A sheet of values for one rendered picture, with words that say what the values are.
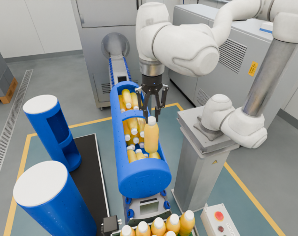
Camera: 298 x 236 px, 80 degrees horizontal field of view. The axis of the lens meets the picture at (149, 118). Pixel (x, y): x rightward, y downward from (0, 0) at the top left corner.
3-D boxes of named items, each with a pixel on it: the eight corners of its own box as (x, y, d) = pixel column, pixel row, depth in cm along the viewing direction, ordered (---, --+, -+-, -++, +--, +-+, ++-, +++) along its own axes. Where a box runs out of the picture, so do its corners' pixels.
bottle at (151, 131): (159, 144, 93) (160, 118, 81) (155, 155, 88) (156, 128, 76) (146, 142, 95) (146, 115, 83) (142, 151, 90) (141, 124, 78)
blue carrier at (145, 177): (143, 104, 168) (139, 77, 149) (172, 191, 103) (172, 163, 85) (113, 110, 165) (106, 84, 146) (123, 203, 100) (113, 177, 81)
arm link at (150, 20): (130, 54, 62) (151, 68, 53) (127, 1, 52) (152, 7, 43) (156, 48, 66) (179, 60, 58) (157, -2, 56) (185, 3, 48)
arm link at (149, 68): (136, 52, 63) (137, 68, 67) (141, 62, 56) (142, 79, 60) (161, 50, 65) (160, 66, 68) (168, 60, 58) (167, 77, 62)
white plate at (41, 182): (77, 170, 106) (77, 171, 106) (43, 154, 114) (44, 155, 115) (38, 215, 86) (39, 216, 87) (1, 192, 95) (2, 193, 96)
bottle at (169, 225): (168, 244, 89) (171, 231, 77) (161, 229, 94) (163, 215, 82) (180, 237, 91) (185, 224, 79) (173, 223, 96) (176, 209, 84)
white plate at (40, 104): (19, 115, 144) (20, 116, 145) (56, 109, 151) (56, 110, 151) (26, 97, 164) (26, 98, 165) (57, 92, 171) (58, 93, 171)
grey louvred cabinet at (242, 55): (188, 76, 415) (199, 3, 320) (259, 141, 260) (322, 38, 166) (167, 80, 401) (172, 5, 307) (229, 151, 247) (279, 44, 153)
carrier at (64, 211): (103, 224, 164) (78, 210, 172) (78, 170, 107) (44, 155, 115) (82, 259, 144) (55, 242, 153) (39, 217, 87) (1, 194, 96)
